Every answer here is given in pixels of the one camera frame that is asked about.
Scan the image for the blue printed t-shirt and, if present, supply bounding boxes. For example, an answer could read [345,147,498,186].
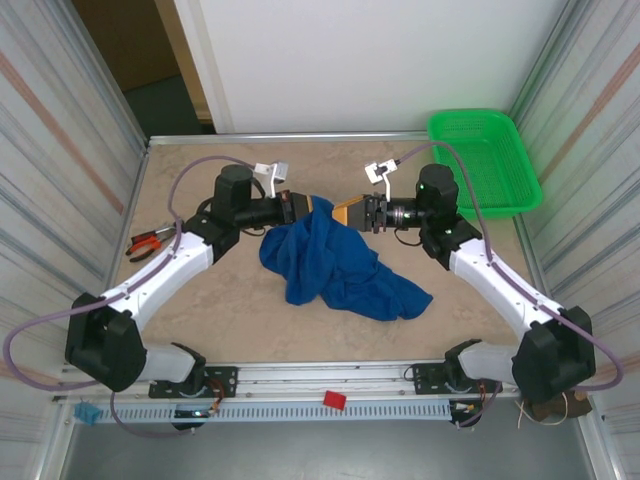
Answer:
[258,196,434,324]

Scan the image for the green plastic basket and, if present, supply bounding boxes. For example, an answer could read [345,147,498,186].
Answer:
[427,108,544,221]

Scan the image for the brown wooden door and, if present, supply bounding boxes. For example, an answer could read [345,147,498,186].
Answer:
[72,0,182,94]

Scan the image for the small blue connector block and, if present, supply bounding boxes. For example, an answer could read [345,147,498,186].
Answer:
[73,403,100,426]

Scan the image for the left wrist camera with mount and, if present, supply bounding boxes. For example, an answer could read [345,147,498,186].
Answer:
[253,160,291,199]

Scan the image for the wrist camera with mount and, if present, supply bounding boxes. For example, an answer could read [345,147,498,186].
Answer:
[253,160,291,199]
[363,158,400,201]

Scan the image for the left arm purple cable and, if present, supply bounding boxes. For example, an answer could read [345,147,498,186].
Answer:
[2,155,259,439]

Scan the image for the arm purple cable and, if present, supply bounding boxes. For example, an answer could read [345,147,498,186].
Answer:
[397,142,626,431]
[2,155,259,439]

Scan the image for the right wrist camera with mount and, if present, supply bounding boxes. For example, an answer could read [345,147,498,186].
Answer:
[363,158,400,201]

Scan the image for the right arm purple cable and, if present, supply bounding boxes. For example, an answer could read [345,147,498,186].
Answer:
[397,142,626,431]

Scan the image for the aluminium table edge rail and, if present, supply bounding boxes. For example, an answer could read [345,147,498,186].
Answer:
[147,130,430,147]

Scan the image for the orange-handled pliers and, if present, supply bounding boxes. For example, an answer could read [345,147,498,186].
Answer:
[124,225,177,264]

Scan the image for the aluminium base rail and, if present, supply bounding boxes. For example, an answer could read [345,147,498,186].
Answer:
[53,357,594,404]

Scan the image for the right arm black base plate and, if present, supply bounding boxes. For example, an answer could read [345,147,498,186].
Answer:
[412,360,504,396]

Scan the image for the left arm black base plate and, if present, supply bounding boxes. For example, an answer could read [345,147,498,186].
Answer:
[148,366,239,400]

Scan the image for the grey slotted cable duct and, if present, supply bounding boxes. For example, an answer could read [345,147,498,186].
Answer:
[102,402,454,424]

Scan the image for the brown pouch with string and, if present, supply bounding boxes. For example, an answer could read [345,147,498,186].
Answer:
[517,389,594,427]

